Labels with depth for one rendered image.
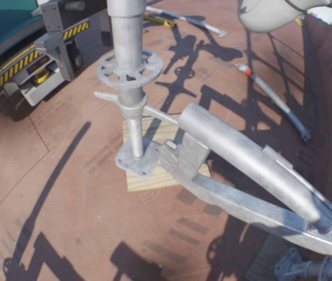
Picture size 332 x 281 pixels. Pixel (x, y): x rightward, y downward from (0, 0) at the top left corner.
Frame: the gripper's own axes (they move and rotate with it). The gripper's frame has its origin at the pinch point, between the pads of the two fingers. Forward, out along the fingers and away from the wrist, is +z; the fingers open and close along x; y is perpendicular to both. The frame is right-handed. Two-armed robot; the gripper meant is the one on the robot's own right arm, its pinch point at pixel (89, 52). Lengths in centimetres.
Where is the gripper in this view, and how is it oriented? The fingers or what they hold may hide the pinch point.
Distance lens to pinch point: 37.3
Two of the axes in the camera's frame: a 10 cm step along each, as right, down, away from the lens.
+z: -0.9, 5.0, 8.6
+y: 9.2, 3.7, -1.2
